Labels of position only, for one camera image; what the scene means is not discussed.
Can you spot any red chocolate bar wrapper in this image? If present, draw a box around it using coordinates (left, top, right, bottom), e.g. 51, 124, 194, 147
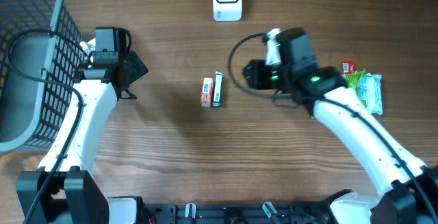
342, 61, 356, 74

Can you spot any green snack bag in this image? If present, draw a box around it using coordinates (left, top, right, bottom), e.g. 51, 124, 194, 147
309, 68, 369, 119

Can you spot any light teal tissue packet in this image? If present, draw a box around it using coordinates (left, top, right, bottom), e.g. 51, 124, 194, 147
356, 73, 383, 115

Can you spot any green white gum pack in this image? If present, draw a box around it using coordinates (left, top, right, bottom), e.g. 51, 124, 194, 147
212, 71, 224, 108

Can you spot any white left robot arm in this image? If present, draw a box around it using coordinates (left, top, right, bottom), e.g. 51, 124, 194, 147
16, 27, 153, 223

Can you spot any grey plastic mesh basket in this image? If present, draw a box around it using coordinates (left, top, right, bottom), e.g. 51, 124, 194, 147
1, 0, 87, 152

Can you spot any black left camera cable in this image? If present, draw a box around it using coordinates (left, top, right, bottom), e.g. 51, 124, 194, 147
5, 28, 133, 224

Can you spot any black camera cable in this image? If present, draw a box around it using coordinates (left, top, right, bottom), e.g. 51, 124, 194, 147
5, 28, 133, 224
227, 33, 438, 224

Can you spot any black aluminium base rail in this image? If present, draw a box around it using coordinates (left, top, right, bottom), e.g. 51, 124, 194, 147
145, 201, 335, 224

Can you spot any black right camera cable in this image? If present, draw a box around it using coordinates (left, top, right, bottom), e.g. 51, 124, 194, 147
227, 33, 438, 224

